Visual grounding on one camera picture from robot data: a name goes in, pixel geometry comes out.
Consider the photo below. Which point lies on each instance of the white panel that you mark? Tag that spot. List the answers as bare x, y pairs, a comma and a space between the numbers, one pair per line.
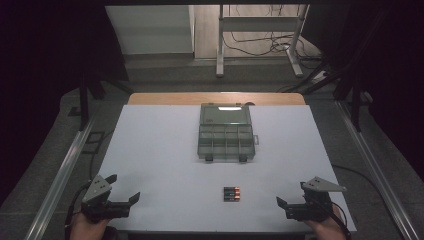
150, 30

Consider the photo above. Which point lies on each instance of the floor socket plate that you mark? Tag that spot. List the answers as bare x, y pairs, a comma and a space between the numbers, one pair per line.
93, 142

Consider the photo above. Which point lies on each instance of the person's right hand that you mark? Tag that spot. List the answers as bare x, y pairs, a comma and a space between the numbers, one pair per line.
331, 230

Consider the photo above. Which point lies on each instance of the wooden table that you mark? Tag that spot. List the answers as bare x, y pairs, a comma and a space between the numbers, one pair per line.
173, 99

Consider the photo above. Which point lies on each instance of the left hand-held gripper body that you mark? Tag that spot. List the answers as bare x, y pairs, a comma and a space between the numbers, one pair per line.
96, 195

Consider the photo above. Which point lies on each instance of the white metal desk frame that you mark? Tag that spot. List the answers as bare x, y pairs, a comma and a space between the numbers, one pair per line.
256, 24

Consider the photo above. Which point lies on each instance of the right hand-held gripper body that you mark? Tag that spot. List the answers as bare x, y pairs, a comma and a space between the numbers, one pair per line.
316, 200

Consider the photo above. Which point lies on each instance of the person's left hand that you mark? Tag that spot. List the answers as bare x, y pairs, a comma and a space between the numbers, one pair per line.
86, 231

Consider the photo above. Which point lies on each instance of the metal floor rail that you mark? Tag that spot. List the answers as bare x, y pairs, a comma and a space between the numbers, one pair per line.
373, 166
63, 176

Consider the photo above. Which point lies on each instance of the white table sheet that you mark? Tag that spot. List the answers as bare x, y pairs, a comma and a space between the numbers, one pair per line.
160, 160

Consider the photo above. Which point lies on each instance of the grey clear compartment storage box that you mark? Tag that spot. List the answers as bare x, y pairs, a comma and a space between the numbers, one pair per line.
225, 116

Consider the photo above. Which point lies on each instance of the black stand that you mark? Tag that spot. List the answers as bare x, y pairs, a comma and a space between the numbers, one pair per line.
356, 100
84, 106

